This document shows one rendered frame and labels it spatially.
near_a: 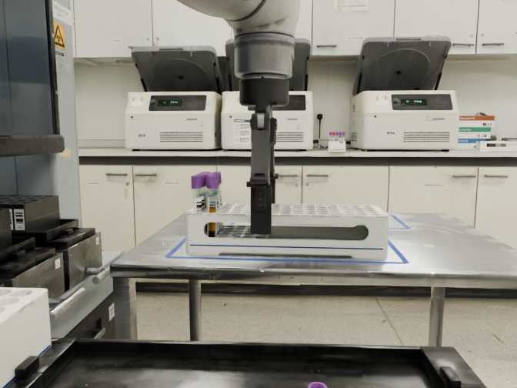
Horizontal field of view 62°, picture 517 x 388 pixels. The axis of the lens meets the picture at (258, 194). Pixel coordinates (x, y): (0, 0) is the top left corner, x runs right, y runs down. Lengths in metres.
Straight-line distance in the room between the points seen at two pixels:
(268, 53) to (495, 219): 2.43
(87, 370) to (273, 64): 0.44
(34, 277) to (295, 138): 2.08
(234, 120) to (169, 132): 0.40
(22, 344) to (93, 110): 3.17
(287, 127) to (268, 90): 1.97
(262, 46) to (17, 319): 0.45
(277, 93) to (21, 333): 0.44
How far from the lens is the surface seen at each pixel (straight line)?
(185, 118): 2.65
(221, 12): 0.58
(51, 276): 0.76
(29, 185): 0.98
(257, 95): 0.64
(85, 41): 3.20
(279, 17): 0.64
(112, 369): 0.41
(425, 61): 3.06
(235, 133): 2.61
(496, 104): 3.58
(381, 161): 2.71
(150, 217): 2.75
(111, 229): 2.85
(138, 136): 2.73
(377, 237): 0.65
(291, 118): 2.60
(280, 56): 0.64
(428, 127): 2.74
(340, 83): 3.27
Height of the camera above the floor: 1.00
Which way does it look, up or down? 8 degrees down
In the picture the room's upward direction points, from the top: straight up
